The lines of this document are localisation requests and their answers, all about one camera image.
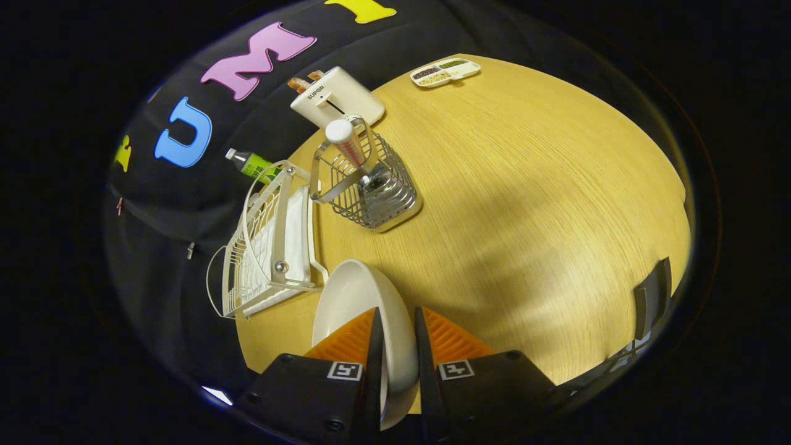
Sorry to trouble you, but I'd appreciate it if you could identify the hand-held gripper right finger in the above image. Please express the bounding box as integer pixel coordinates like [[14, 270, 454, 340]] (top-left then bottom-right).
[[412, 305, 560, 445]]

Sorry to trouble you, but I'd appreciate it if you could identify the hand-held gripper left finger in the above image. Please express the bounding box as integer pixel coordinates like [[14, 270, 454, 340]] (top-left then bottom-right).
[[238, 307, 386, 445]]

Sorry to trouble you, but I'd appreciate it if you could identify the white round plate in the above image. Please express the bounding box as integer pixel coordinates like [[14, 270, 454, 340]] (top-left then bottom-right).
[[311, 258, 421, 432]]

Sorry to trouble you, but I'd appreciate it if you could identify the white wire dish rack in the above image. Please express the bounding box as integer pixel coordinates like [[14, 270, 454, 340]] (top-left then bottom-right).
[[206, 160, 330, 320]]

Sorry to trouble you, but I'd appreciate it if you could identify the silver wire basket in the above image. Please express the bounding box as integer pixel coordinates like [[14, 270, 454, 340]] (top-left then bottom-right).
[[309, 114, 425, 234]]

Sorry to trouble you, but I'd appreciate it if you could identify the metal spoon red checked handle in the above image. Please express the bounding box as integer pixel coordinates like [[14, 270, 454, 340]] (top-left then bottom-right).
[[324, 119, 385, 193]]

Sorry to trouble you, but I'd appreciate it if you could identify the green label drink bottle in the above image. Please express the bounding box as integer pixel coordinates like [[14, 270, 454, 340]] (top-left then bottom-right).
[[224, 148, 282, 185]]

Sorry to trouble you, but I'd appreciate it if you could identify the white toaster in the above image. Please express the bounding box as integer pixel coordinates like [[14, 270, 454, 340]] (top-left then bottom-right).
[[289, 66, 387, 130]]

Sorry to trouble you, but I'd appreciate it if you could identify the black backdrop cloth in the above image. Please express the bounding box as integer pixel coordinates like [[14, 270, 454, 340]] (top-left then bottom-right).
[[102, 0, 619, 396]]

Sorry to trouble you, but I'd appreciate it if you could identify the white divided snack tray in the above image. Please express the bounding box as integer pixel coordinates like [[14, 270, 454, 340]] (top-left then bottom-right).
[[410, 57, 482, 89]]

